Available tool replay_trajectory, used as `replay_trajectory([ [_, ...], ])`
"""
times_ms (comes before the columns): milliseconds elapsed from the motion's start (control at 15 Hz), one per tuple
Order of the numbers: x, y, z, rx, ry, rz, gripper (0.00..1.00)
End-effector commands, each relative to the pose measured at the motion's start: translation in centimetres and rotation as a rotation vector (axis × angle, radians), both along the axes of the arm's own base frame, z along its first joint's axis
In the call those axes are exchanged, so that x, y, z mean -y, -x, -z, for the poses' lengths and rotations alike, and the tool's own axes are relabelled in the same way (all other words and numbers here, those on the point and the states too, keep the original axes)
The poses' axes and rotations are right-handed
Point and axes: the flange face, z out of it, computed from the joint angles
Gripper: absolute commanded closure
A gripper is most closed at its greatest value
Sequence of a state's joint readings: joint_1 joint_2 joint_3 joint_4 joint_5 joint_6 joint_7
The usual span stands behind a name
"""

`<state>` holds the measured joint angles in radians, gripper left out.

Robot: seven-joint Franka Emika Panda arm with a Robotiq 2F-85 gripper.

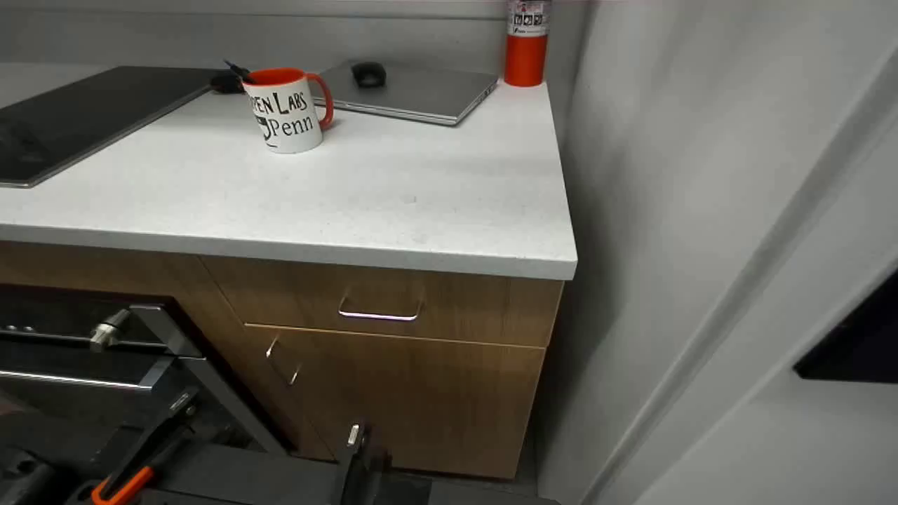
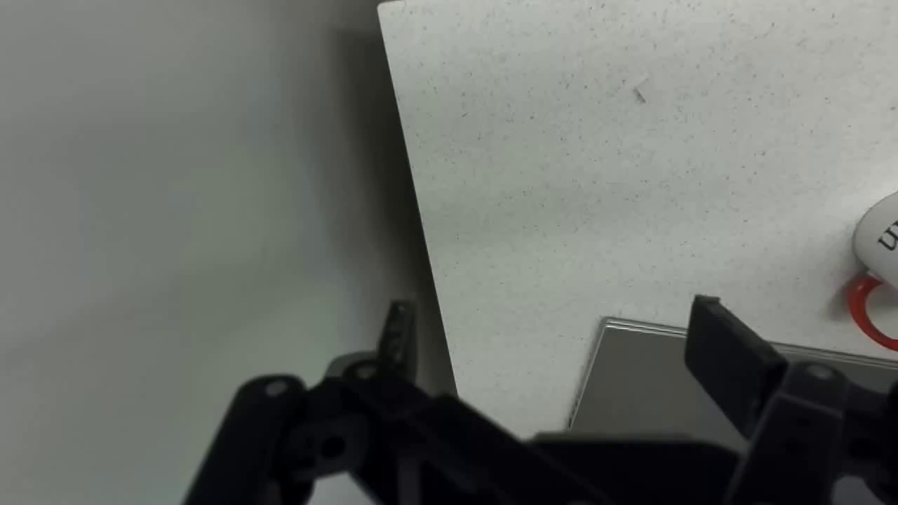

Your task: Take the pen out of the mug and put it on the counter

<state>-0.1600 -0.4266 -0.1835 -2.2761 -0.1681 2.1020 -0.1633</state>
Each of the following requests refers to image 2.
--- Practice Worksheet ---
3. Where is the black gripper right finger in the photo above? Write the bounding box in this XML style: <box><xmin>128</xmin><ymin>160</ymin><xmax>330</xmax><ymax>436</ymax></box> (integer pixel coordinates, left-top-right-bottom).
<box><xmin>682</xmin><ymin>291</ymin><xmax>898</xmax><ymax>505</ymax></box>

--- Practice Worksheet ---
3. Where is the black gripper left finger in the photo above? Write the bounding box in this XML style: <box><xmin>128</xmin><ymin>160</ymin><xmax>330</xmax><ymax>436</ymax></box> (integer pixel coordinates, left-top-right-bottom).
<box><xmin>181</xmin><ymin>296</ymin><xmax>445</xmax><ymax>505</ymax></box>

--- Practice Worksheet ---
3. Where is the grey rectangular desk mat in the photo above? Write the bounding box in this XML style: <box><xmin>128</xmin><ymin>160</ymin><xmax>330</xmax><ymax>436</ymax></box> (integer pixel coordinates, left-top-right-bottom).
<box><xmin>565</xmin><ymin>313</ymin><xmax>898</xmax><ymax>443</ymax></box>

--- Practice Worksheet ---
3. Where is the white mug with orange inside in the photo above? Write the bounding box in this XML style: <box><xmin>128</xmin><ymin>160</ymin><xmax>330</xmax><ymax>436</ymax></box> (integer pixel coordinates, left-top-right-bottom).
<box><xmin>846</xmin><ymin>187</ymin><xmax>898</xmax><ymax>354</ymax></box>

